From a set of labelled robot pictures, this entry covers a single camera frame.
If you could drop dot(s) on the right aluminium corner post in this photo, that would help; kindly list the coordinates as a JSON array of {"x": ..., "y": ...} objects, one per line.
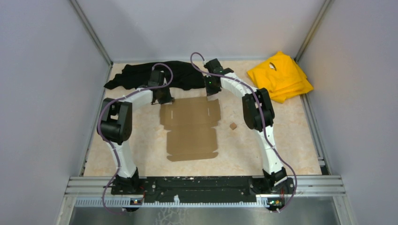
[{"x": 313, "y": 29}]

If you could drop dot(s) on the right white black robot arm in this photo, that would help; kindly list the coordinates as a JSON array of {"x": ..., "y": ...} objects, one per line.
[{"x": 258, "y": 115}]

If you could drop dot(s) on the left aluminium corner post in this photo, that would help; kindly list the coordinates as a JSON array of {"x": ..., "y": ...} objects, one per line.
[{"x": 90, "y": 30}]

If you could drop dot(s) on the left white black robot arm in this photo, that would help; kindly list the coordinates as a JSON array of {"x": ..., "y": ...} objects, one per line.
[{"x": 114, "y": 124}]

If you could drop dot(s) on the yellow folded cloth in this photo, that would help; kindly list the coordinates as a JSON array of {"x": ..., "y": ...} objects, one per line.
[{"x": 281, "y": 76}]

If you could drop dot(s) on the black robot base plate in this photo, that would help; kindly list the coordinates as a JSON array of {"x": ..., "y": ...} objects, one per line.
[{"x": 203, "y": 189}]

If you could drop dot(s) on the small brown cardboard cube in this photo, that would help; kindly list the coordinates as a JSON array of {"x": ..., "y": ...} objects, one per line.
[{"x": 233, "y": 126}]

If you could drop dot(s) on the aluminium frame rail front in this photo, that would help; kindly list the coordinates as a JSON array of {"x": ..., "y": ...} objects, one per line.
[{"x": 94, "y": 192}]

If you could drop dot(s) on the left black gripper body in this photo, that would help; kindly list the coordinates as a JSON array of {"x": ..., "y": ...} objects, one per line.
[{"x": 165, "y": 96}]

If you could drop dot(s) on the brown cardboard paper box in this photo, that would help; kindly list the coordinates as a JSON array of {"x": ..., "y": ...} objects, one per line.
[{"x": 190, "y": 125}]

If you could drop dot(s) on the black cloth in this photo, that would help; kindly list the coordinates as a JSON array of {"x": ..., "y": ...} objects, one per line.
[{"x": 133, "y": 76}]

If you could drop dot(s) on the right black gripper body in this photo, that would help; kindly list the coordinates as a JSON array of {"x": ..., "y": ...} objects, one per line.
[{"x": 210, "y": 88}]

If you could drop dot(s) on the aluminium corner post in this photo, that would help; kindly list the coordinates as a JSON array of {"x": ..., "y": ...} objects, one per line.
[
  {"x": 313, "y": 29},
  {"x": 90, "y": 30}
]

